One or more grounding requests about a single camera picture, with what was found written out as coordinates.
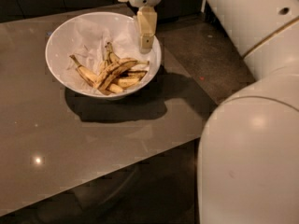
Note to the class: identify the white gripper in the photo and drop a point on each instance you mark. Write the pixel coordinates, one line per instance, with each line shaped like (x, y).
(146, 21)

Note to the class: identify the long spotted banana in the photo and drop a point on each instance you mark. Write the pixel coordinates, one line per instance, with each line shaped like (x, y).
(114, 70)

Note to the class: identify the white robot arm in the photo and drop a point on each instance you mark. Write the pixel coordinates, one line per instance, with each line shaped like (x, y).
(248, 157)

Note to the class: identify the upright back banana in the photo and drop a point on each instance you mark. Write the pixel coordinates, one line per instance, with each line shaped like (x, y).
(109, 57)

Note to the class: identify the white bowl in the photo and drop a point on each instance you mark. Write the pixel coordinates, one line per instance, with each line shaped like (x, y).
(59, 46)

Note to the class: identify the dark-edged right banana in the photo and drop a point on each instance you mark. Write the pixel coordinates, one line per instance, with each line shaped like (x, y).
(129, 78)

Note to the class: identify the left yellow banana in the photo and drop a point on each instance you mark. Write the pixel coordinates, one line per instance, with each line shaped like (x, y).
(90, 77)

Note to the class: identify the white paper liner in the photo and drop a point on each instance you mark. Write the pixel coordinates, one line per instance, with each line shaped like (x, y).
(89, 39)

